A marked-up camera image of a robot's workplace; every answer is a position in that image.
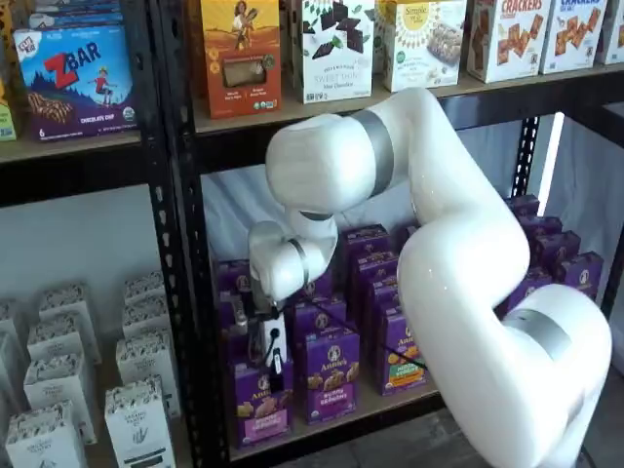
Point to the Simple Mills sweet thins box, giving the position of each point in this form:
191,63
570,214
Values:
336,73

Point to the Simple Mills almond bars box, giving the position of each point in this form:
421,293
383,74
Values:
419,49

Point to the black metal frame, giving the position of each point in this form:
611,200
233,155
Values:
616,112

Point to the black metal rack with Annie's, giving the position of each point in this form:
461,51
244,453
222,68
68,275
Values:
234,146

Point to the purple Annie's brown patch box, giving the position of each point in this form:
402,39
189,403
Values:
526,287

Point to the pretzel crackers cheddar box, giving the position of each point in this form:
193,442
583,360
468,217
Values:
502,44

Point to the purple Annie's green patch box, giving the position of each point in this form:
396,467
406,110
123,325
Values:
363,241
390,361
382,292
375,265

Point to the white Organic Pantry box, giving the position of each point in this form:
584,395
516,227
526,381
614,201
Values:
63,302
7,370
144,287
146,358
44,443
53,336
9,317
139,429
146,319
58,385

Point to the purple Annie's snack box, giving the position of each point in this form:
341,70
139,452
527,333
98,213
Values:
524,207
577,270
541,226
556,246

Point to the black metal rack white boxes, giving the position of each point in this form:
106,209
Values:
73,175

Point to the white cracker box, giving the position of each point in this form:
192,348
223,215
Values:
614,34

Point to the orange Bobo's box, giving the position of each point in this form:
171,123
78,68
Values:
5,122

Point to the orange Revival snack box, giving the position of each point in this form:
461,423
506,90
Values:
239,58

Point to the pretzel crackers sea salt box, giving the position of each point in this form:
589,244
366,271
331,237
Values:
570,39

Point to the blue Z Bar box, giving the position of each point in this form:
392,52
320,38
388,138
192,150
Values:
73,83
73,17

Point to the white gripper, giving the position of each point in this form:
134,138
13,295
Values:
275,326

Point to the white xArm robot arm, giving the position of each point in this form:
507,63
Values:
463,244

